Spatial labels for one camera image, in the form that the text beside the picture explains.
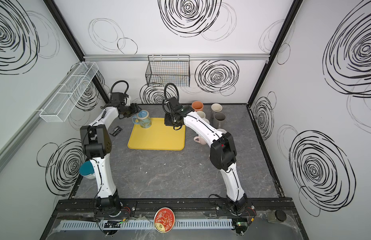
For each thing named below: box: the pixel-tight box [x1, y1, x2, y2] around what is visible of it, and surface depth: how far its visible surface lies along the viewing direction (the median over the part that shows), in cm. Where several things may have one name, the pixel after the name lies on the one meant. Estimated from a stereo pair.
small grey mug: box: [211, 103, 223, 112], surface depth 109 cm
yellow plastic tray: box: [127, 117, 186, 151], surface depth 103 cm
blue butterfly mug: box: [132, 110, 152, 129], surface depth 102 cm
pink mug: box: [193, 135, 207, 145], surface depth 94 cm
